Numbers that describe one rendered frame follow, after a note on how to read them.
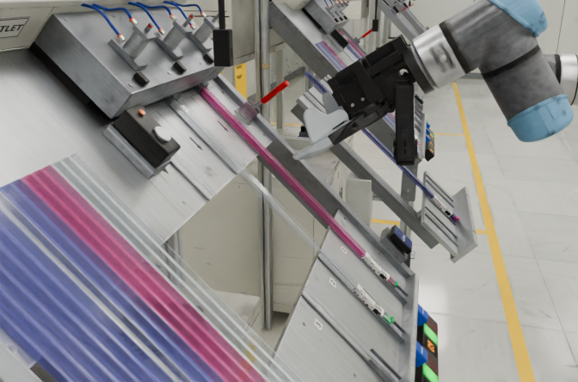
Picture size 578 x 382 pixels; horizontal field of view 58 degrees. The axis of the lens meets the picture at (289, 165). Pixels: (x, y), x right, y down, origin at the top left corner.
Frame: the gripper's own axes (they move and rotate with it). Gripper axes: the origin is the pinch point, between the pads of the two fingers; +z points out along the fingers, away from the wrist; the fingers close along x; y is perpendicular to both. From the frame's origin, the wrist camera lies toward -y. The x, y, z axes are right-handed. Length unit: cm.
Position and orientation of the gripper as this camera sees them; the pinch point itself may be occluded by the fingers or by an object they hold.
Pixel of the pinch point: (307, 148)
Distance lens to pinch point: 77.8
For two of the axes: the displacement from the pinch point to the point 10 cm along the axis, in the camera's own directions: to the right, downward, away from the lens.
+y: -5.3, -8.4, -1.3
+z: -8.1, 4.5, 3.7
